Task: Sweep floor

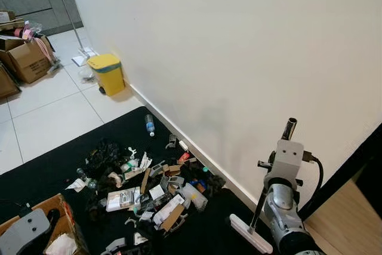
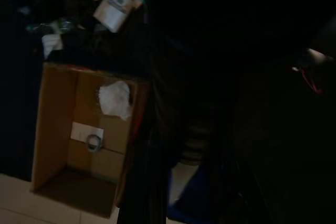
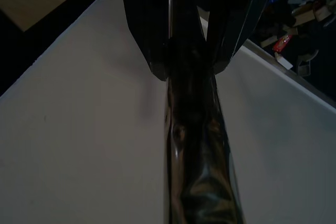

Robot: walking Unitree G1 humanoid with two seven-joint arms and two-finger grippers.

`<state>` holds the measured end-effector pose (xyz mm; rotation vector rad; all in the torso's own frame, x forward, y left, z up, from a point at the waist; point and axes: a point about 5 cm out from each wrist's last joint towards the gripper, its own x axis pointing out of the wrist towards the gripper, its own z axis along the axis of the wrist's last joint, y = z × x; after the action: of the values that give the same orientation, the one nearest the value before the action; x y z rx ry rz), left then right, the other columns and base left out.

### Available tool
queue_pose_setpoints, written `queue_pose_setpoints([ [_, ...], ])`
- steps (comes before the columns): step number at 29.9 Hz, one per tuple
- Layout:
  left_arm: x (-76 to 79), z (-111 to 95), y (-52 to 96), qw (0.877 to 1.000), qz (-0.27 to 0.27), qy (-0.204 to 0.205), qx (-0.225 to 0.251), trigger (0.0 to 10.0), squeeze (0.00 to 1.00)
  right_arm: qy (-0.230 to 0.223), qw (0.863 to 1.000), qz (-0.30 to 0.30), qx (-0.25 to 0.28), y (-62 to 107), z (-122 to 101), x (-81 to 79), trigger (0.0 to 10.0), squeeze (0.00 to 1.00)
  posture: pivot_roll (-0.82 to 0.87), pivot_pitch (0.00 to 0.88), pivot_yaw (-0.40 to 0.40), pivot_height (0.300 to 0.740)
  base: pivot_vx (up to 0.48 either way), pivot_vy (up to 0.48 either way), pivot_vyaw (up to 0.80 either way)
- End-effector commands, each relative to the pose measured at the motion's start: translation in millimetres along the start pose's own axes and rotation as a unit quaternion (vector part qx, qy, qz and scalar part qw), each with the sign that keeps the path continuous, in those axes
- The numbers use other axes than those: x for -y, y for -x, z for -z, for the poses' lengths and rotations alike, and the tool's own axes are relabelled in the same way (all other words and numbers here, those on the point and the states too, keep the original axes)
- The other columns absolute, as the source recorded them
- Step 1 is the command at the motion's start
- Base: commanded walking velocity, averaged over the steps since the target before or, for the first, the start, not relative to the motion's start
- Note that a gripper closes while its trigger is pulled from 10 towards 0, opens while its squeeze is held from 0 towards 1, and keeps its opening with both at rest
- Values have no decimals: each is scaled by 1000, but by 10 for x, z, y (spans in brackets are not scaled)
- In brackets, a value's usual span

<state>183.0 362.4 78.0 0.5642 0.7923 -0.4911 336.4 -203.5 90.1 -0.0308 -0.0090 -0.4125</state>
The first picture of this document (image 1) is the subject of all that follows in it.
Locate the white broom with metal handle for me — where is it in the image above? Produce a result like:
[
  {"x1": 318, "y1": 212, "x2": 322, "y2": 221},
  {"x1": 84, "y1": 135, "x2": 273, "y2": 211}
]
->
[{"x1": 229, "y1": 118, "x2": 299, "y2": 254}]

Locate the black floor mat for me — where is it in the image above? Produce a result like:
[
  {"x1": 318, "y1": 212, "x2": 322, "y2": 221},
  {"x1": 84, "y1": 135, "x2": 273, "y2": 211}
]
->
[{"x1": 0, "y1": 106, "x2": 311, "y2": 255}]

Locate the black track piece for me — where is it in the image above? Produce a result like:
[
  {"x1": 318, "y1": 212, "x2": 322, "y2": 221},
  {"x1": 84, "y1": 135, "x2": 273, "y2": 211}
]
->
[{"x1": 200, "y1": 171, "x2": 226, "y2": 195}]

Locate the white plastic bottle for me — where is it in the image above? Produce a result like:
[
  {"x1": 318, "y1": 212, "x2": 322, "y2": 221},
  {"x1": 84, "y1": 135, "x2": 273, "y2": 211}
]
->
[{"x1": 181, "y1": 182, "x2": 209, "y2": 211}]

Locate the long white and brown carton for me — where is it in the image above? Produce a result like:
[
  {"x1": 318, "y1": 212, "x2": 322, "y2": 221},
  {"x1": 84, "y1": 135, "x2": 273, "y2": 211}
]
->
[{"x1": 153, "y1": 193, "x2": 187, "y2": 233}]

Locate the clear plastic water bottle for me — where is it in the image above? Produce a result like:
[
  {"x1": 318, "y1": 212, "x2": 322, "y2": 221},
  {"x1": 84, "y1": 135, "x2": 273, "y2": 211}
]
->
[{"x1": 144, "y1": 113, "x2": 156, "y2": 137}]

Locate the black plastic bag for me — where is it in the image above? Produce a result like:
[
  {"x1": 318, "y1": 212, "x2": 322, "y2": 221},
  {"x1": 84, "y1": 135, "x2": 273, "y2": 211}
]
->
[{"x1": 85, "y1": 140, "x2": 123, "y2": 169}]

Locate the grey plastic part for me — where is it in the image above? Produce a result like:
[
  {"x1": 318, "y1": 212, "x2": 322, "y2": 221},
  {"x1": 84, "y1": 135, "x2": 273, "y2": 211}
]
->
[{"x1": 100, "y1": 237, "x2": 128, "y2": 255}]

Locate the yellow pedal trash bin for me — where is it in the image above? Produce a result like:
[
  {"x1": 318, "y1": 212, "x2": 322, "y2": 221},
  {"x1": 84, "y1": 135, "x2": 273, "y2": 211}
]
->
[{"x1": 87, "y1": 53, "x2": 126, "y2": 96}]

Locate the small crushed plastic bottle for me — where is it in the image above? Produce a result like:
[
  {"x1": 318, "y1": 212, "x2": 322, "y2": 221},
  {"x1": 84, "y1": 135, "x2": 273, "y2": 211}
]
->
[{"x1": 76, "y1": 168, "x2": 97, "y2": 189}]

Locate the white paper scrap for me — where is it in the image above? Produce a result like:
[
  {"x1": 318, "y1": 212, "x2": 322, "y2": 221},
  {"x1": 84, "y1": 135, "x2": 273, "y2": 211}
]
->
[{"x1": 66, "y1": 179, "x2": 87, "y2": 193}]

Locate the clear plastic container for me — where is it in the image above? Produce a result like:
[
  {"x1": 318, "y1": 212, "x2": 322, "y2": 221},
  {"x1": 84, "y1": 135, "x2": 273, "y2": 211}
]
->
[{"x1": 78, "y1": 67, "x2": 96, "y2": 84}]

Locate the open cardboard box red label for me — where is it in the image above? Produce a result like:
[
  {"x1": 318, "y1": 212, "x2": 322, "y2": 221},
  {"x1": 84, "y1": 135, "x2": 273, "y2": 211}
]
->
[{"x1": 0, "y1": 193, "x2": 89, "y2": 255}]

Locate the mop with silver pole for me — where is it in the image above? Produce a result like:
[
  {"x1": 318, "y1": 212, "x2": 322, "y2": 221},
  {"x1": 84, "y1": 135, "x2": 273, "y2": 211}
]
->
[{"x1": 53, "y1": 0, "x2": 96, "y2": 67}]

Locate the taped brown cardboard box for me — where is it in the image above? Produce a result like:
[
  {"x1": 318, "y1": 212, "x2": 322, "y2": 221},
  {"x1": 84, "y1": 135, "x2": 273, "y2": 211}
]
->
[{"x1": 0, "y1": 35, "x2": 56, "y2": 84}]

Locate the pink fabric item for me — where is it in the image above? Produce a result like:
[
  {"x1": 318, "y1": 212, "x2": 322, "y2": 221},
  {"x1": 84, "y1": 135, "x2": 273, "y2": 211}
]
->
[{"x1": 24, "y1": 23, "x2": 54, "y2": 64}]

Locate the plain brown cardboard box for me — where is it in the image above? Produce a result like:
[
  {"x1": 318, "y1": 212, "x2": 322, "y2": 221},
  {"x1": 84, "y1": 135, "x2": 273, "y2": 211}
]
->
[{"x1": 0, "y1": 64, "x2": 20, "y2": 99}]

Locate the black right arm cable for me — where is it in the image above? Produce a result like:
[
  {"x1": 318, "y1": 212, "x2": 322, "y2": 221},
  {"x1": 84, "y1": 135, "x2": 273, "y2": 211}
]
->
[{"x1": 303, "y1": 153, "x2": 324, "y2": 208}]

